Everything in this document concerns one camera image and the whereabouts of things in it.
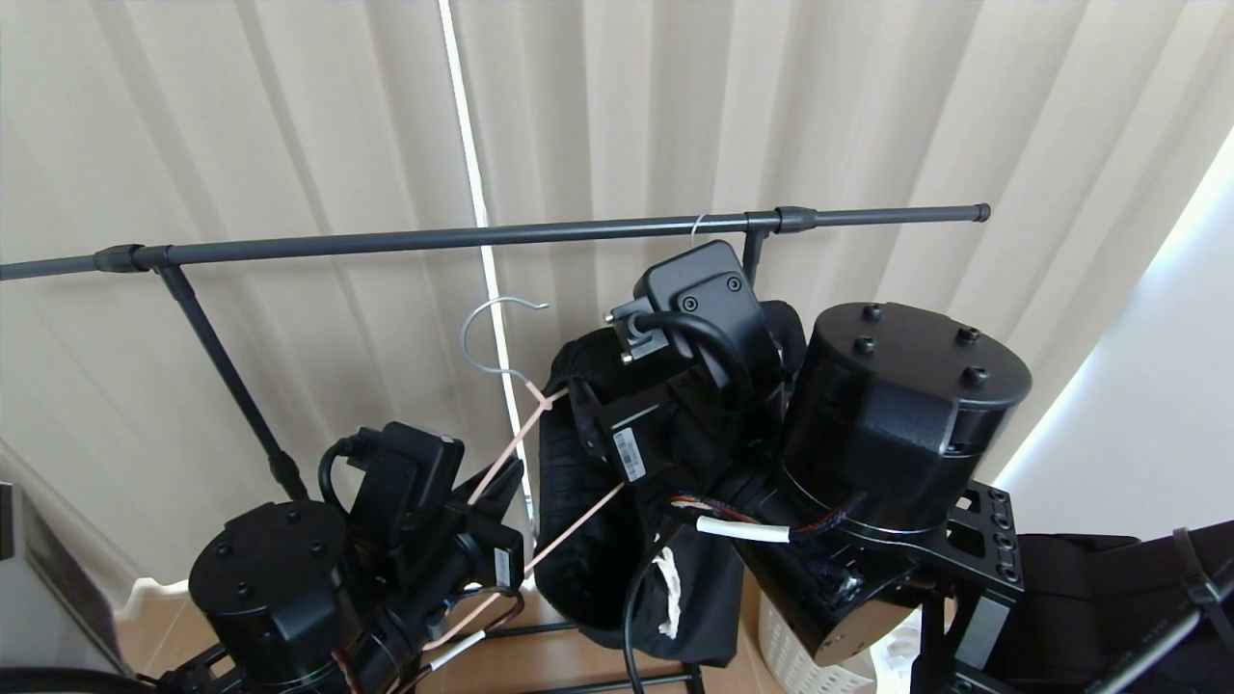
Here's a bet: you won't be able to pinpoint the white printed garment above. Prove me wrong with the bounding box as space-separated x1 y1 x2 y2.
872 617 926 694

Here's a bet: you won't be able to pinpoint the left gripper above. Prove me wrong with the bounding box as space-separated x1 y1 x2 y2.
395 501 526 627

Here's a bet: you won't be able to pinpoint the beige curtain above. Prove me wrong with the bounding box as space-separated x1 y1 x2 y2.
0 0 1234 618

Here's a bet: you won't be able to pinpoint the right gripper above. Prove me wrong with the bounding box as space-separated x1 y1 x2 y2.
569 371 787 512

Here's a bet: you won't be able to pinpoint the white laundry basket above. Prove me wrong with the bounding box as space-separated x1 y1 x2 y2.
759 578 917 694

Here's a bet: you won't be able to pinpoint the black shorts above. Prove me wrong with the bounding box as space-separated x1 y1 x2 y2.
533 301 806 668

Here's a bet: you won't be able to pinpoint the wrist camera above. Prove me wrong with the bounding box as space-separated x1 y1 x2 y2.
342 421 466 579
605 241 784 391

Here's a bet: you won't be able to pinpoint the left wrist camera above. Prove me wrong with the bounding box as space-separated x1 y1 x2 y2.
342 421 466 579

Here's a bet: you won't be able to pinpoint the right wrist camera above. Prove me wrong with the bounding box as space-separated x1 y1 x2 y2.
605 241 784 391

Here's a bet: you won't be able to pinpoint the black clothes rack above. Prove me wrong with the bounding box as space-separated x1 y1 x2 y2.
0 202 992 694

